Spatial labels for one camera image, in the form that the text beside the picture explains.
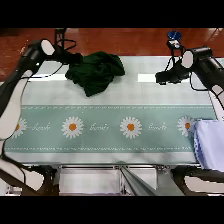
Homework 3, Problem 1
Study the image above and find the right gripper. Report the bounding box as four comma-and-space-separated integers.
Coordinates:
154, 63, 192, 86

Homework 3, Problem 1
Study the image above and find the dark green T-shirt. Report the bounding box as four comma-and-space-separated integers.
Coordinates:
64, 51, 127, 98

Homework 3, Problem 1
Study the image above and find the blue round disc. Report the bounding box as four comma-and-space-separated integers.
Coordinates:
167, 30, 183, 42

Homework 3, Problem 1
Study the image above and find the light blue garment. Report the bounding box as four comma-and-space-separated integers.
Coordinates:
191, 118, 224, 173

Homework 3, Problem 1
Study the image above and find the black cable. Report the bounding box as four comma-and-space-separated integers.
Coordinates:
19, 63, 65, 81
189, 71, 209, 92

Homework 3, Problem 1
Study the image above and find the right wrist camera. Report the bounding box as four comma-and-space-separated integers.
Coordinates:
165, 38, 184, 69

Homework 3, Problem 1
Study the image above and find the silver frame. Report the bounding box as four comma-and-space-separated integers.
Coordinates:
0, 162, 224, 197

